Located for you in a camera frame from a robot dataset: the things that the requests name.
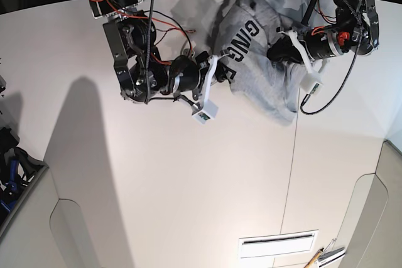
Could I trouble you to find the braided black cable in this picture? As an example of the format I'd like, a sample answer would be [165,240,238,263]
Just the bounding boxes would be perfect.
[300,0,365,115]

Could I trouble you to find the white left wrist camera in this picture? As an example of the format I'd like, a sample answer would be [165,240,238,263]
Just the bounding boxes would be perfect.
[282,29,327,95]

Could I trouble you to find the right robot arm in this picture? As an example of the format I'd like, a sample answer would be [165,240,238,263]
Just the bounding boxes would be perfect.
[88,0,227,109]

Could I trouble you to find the grey T-shirt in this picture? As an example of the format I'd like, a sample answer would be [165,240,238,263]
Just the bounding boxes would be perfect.
[213,0,306,126]

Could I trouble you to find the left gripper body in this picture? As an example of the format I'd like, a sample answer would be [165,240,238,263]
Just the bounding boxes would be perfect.
[276,26,329,76]

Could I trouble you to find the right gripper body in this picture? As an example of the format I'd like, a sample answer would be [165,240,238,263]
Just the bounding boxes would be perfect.
[175,50,228,108]

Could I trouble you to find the blue black tools in bin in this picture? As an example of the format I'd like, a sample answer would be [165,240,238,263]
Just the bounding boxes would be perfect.
[1,127,47,222]

